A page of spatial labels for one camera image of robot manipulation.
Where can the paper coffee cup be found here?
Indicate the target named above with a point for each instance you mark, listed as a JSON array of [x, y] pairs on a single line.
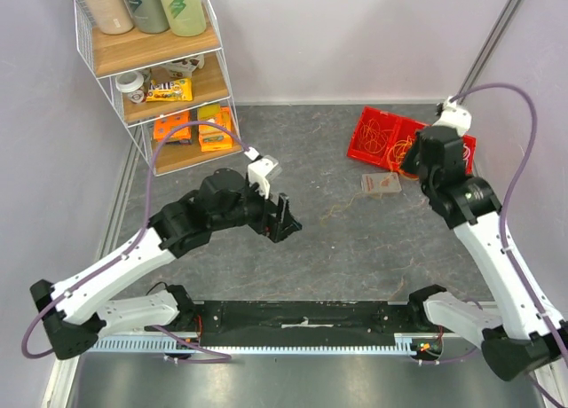
[[132, 85]]

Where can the white snack package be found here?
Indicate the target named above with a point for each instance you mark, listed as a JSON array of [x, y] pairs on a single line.
[[184, 67]]

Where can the yellow candy bag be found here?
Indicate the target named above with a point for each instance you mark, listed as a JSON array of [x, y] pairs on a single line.
[[179, 90]]

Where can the slotted cable duct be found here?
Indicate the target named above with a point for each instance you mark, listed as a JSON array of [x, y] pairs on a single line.
[[153, 343]]

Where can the grey-green bottle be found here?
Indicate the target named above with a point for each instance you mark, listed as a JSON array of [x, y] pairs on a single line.
[[148, 15]]

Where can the right orange snack boxes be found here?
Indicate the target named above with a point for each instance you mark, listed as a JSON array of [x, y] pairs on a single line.
[[212, 139]]

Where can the beige bottle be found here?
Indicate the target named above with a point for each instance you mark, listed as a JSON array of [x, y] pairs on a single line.
[[111, 16]]

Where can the grey sponge packet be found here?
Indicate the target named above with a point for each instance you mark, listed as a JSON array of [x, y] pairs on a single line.
[[380, 184]]

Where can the red three-compartment bin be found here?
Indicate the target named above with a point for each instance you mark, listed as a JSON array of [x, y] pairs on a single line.
[[382, 139]]

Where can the aluminium corner post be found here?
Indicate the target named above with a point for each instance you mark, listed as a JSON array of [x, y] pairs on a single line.
[[498, 30]]

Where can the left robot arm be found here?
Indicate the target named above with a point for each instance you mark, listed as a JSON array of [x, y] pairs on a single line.
[[77, 312]]

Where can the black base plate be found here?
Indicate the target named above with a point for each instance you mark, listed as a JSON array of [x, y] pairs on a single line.
[[248, 324]]

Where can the white wire wooden shelf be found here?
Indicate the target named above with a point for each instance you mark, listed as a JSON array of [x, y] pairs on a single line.
[[108, 56]]

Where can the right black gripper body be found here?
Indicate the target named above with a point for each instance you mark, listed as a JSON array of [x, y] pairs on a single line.
[[411, 160]]

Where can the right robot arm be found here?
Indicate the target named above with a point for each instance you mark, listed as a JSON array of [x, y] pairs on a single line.
[[528, 332]]

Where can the light green bottle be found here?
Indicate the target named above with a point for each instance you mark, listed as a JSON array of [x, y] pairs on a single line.
[[186, 17]]

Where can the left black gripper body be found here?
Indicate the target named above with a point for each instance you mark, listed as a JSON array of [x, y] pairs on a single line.
[[259, 217]]

